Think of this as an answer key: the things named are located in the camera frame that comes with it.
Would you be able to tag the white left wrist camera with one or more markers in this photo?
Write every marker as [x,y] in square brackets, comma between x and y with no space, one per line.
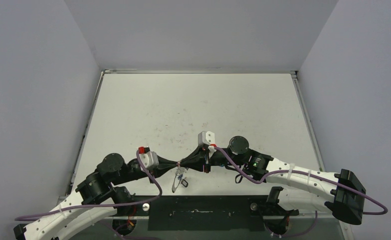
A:
[149,159]

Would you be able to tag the silver metal key plate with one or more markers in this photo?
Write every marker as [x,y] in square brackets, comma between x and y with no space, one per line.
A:
[179,176]

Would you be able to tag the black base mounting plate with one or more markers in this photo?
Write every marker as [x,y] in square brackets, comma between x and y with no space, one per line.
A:
[204,213]

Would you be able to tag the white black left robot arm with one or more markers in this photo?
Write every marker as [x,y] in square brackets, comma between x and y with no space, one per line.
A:
[101,194]

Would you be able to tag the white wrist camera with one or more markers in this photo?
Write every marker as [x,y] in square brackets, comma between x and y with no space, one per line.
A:
[206,138]
[149,159]

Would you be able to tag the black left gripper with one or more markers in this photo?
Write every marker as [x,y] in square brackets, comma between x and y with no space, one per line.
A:
[164,165]

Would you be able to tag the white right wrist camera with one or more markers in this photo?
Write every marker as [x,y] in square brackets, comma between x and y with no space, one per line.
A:
[206,138]

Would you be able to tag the black key tag white label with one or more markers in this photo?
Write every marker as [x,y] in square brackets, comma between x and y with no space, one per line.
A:
[184,183]

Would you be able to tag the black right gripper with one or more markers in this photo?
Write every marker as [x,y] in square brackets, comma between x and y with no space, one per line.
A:
[202,159]

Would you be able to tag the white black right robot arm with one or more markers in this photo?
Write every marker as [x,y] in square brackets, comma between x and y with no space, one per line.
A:
[339,193]

